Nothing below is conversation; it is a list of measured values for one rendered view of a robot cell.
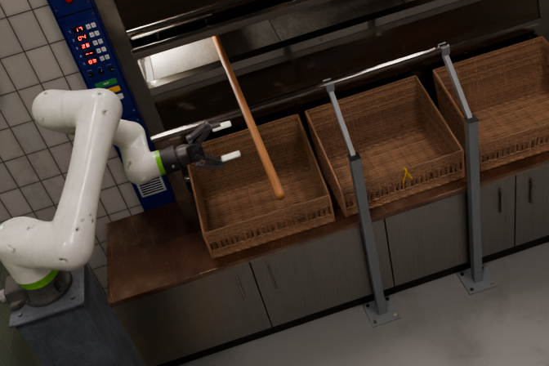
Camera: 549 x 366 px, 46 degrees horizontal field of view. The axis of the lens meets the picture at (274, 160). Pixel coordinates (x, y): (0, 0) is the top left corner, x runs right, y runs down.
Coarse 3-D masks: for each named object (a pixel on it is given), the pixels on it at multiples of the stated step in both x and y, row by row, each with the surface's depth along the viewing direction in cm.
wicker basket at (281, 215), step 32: (288, 128) 299; (256, 160) 302; (224, 192) 306; (256, 192) 302; (288, 192) 296; (320, 192) 292; (224, 224) 289; (256, 224) 285; (288, 224) 280; (320, 224) 276
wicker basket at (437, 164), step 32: (352, 96) 299; (384, 96) 302; (416, 96) 304; (320, 128) 302; (352, 128) 304; (384, 128) 307; (416, 128) 310; (448, 128) 279; (320, 160) 298; (384, 160) 299; (416, 160) 295; (448, 160) 272; (352, 192) 270; (384, 192) 283; (416, 192) 278
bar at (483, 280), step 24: (432, 48) 254; (360, 72) 253; (288, 96) 251; (216, 120) 250; (360, 168) 250; (360, 192) 257; (360, 216) 266; (480, 216) 281; (480, 240) 290; (480, 264) 299; (480, 288) 303; (384, 312) 304
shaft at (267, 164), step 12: (216, 36) 296; (216, 48) 288; (228, 60) 276; (228, 72) 268; (240, 96) 251; (240, 108) 246; (252, 120) 237; (252, 132) 230; (264, 156) 218; (276, 180) 207; (276, 192) 203
